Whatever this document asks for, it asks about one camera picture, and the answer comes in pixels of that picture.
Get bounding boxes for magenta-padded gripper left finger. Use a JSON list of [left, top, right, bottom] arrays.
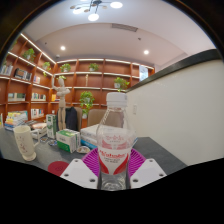
[[59, 147, 100, 190]]

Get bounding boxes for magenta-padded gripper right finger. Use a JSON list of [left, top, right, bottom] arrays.
[[128, 148, 168, 190]]

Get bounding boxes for clear plastic water bottle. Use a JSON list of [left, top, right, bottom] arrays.
[[95, 92, 137, 192]]

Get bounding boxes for flat round red coaster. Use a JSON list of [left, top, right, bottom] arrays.
[[47, 160, 71, 177]]

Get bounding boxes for blue flat box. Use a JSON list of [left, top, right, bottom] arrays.
[[80, 139, 98, 150]]

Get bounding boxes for green and white box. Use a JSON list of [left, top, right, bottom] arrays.
[[55, 128, 82, 154]]

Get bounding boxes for white flat box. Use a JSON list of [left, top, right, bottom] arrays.
[[79, 123, 100, 144]]

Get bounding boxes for tall green-white carton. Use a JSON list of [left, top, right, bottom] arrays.
[[45, 113, 59, 140]]

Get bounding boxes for chair with dark jacket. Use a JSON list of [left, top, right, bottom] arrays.
[[57, 106, 83, 132]]

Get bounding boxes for beige upholstered chair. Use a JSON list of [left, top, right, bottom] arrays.
[[87, 108, 108, 128]]

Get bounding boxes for stack of magazines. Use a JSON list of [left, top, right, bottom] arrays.
[[24, 120, 48, 139]]

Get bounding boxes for cream printed mug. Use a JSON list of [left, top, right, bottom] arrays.
[[13, 124, 38, 162]]

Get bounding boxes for wooden artist mannequin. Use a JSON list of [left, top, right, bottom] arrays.
[[51, 75, 72, 131]]

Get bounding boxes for stack of colourful books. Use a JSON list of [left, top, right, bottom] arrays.
[[3, 110, 29, 132]]

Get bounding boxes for wooden shelf unit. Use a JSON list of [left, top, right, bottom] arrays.
[[0, 32, 156, 130]]

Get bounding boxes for ceiling air vent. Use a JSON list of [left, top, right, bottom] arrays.
[[111, 22, 139, 33]]

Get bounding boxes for branched ceiling lamp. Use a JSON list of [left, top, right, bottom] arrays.
[[69, 0, 124, 22]]

